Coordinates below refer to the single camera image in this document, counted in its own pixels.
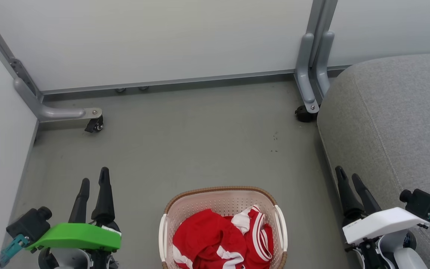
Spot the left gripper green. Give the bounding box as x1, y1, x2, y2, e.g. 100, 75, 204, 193
26, 167, 122, 252

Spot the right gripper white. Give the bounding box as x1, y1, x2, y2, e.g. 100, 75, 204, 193
335, 166, 430, 245

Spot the red and white jersey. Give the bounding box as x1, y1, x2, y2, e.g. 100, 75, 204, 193
172, 205, 274, 269

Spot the grey fabric sofa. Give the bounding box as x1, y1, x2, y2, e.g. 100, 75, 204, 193
317, 52, 430, 269

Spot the black caster wheel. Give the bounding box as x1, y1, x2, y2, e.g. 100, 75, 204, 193
85, 116, 104, 133
295, 105, 318, 123

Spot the long grey partition foot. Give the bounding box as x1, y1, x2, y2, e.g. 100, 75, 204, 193
13, 78, 102, 122

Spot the beige perforated laundry basket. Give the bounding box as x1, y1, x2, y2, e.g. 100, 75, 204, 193
158, 186, 288, 269

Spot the grey double partition post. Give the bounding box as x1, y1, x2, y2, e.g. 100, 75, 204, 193
294, 0, 338, 114

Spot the grey partition bottom rail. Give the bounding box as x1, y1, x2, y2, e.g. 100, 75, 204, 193
41, 65, 350, 96

